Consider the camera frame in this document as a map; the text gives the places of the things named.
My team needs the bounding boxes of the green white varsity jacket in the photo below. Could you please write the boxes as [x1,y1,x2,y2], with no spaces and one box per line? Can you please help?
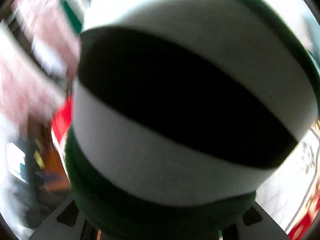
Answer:
[66,0,319,239]

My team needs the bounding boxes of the white patterned mat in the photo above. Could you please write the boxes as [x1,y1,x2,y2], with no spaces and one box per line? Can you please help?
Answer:
[256,128,319,233]

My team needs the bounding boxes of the red floral blanket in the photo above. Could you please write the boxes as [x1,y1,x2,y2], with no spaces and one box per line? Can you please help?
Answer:
[51,95,73,155]

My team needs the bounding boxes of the pink floral curtain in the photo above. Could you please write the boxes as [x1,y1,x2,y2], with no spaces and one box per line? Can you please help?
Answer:
[1,0,80,126]

